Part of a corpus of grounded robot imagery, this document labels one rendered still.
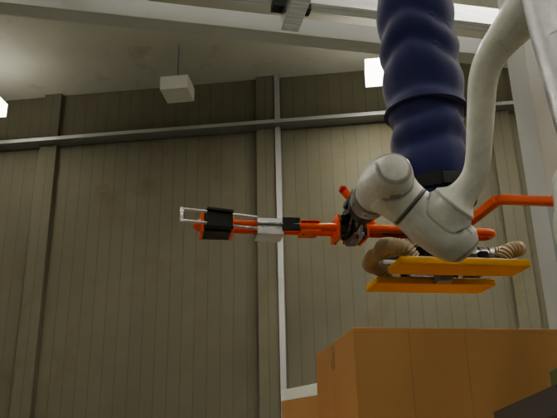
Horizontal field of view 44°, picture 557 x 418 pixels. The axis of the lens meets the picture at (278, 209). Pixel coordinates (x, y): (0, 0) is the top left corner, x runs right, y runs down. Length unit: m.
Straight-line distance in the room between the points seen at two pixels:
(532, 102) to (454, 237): 2.10
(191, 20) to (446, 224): 2.96
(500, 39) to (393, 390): 0.77
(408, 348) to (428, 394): 0.10
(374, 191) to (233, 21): 2.88
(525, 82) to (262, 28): 1.58
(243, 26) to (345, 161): 7.08
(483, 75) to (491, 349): 0.61
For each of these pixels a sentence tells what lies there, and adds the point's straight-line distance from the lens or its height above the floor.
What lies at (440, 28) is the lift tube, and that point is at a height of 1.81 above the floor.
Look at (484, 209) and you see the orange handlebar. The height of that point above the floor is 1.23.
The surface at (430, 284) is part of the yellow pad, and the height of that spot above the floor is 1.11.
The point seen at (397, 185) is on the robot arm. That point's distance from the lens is 1.47.
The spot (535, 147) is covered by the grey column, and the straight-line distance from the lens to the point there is 3.50.
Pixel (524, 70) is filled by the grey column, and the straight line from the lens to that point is 3.67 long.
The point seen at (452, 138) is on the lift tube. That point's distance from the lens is 1.94.
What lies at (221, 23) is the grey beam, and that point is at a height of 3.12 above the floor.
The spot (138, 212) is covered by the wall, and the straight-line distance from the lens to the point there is 11.43.
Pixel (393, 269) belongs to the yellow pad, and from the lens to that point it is 1.75.
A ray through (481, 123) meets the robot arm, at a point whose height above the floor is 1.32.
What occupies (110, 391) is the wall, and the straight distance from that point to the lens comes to 10.90.
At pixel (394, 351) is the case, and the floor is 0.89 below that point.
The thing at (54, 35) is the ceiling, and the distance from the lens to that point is 11.32.
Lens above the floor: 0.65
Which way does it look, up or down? 21 degrees up
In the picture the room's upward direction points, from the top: 1 degrees counter-clockwise
